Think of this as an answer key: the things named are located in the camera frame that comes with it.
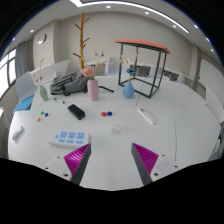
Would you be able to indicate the green vase with dried flowers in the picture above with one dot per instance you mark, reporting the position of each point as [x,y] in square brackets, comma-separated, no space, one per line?
[43,94]

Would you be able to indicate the grey curtain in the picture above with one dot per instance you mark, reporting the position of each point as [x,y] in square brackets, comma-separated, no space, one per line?
[21,60]

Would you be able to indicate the pink vase with flowers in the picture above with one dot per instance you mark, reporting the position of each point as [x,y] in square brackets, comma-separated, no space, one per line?
[93,90]

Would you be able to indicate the ceiling light strip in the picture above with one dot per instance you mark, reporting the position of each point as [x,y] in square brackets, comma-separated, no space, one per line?
[160,15]

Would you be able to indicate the black and white marker pen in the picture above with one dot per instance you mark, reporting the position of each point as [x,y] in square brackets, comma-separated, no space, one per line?
[59,100]

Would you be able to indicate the small white device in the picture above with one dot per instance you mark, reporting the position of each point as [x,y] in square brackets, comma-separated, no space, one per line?
[18,133]

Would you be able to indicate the round ceiling lights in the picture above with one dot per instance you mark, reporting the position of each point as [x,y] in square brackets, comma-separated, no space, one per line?
[108,6]

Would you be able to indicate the blue round magnet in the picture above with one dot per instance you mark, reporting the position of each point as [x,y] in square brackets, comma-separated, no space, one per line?
[109,113]

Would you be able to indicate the grey backpack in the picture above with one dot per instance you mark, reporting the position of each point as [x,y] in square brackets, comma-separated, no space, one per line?
[70,84]

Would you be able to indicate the white chair with blue seat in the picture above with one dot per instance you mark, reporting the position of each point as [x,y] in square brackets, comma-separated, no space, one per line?
[25,88]

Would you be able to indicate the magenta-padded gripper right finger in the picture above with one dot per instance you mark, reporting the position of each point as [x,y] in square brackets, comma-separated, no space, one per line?
[146,159]

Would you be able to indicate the black rectangular box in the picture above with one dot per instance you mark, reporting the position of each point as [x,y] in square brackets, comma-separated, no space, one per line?
[76,112]

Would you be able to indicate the thin black stick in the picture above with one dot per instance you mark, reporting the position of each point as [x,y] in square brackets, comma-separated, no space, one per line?
[106,89]

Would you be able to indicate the round wall clock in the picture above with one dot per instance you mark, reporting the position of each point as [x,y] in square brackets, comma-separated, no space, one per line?
[41,39]

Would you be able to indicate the black frame stand, orange top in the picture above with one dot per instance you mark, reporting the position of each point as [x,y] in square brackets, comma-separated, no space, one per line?
[143,43]

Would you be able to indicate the white flat remote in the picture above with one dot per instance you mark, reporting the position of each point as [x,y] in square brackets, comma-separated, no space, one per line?
[146,116]

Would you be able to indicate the blue vase with flower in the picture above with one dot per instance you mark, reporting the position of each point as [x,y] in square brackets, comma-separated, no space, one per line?
[128,91]

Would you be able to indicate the red round magnet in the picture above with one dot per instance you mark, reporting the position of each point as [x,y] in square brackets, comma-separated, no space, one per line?
[104,114]

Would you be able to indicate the wooden coat rack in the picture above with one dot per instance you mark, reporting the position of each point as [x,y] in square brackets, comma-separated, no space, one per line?
[82,40]

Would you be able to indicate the window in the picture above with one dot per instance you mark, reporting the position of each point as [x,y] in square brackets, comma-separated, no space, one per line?
[5,73]

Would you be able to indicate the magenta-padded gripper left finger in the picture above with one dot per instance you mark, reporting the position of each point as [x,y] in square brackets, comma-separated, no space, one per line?
[77,159]

